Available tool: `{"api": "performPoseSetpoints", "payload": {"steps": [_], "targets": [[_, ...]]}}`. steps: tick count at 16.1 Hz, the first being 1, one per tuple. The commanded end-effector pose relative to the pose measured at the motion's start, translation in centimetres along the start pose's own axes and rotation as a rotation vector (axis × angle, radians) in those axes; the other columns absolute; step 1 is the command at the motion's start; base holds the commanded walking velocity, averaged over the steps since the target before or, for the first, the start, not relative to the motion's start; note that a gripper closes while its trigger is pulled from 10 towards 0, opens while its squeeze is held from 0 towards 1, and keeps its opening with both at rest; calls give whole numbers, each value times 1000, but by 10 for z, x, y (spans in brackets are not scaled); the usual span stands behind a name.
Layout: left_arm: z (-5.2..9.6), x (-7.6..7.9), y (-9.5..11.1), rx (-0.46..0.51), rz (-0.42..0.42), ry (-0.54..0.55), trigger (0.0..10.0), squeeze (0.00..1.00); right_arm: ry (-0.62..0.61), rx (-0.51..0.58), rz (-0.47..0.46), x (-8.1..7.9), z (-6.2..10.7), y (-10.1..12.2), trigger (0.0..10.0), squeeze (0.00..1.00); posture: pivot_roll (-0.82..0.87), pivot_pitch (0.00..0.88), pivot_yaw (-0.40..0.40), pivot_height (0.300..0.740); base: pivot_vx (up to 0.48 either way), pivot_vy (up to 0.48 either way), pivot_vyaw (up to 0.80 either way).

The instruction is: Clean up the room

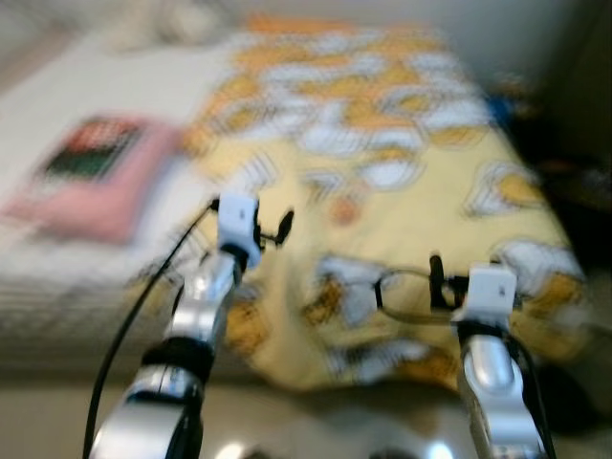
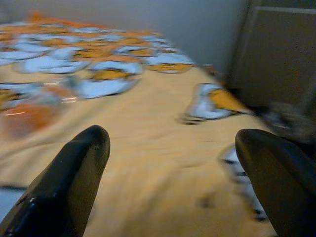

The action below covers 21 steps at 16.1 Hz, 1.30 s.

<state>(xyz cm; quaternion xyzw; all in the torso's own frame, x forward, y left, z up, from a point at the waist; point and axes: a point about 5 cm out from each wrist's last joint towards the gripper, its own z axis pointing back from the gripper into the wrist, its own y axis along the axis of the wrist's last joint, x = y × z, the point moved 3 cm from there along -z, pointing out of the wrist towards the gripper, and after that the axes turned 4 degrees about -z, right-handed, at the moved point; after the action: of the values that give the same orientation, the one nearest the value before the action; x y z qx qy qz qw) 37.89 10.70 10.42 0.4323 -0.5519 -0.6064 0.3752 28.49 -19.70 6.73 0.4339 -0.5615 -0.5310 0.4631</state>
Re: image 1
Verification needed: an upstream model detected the red and black book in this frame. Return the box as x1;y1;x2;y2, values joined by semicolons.
43;117;144;181

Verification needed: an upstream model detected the yellow cartoon print blanket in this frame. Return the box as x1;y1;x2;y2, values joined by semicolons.
182;11;589;393

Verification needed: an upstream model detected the black round floor object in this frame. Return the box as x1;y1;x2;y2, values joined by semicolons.
534;356;601;433

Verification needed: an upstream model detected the pink pillow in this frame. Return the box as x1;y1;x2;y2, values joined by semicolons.
0;115;187;246

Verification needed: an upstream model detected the beige plush toy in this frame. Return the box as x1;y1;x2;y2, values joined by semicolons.
105;0;251;51

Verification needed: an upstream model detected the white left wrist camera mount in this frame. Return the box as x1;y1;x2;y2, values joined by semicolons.
215;193;265;271

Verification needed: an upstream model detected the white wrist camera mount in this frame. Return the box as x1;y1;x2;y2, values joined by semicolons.
451;266;518;326
215;193;265;271

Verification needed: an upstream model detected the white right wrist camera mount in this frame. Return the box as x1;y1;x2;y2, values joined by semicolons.
451;266;518;326

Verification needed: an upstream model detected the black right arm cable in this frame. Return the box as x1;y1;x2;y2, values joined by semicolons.
374;270;460;323

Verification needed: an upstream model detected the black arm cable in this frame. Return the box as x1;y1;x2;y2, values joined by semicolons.
84;199;221;459
374;270;460;323

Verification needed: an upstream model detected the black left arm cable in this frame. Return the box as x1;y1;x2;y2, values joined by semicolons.
84;199;221;459

